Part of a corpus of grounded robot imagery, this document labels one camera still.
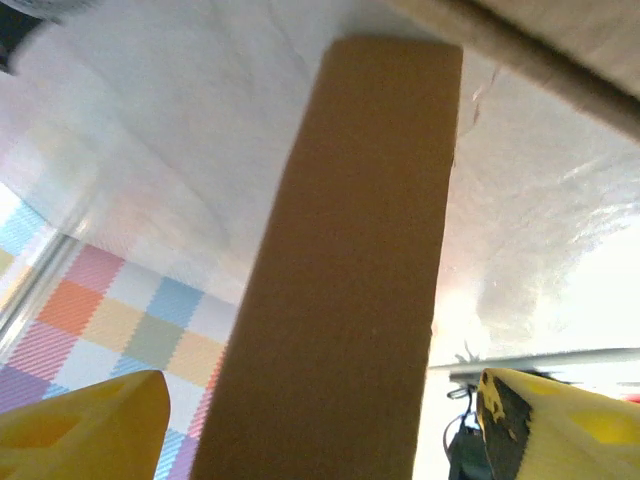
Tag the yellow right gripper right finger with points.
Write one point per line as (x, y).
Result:
(575, 440)

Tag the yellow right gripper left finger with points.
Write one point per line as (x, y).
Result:
(75, 440)

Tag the brown cardboard mailer box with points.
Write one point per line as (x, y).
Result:
(350, 250)

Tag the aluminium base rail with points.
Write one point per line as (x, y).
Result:
(550, 357)

